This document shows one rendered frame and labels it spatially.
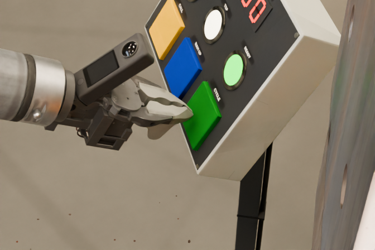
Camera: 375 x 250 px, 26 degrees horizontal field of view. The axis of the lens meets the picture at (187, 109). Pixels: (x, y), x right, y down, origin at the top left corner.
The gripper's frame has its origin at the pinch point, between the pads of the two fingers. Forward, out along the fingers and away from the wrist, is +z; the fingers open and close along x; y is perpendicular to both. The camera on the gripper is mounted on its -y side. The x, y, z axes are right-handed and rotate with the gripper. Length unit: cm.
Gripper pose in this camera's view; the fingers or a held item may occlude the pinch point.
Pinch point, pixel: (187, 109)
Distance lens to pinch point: 118.1
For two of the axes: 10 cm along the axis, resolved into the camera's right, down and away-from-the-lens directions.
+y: -4.8, 6.9, 5.5
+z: 8.3, 1.7, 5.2
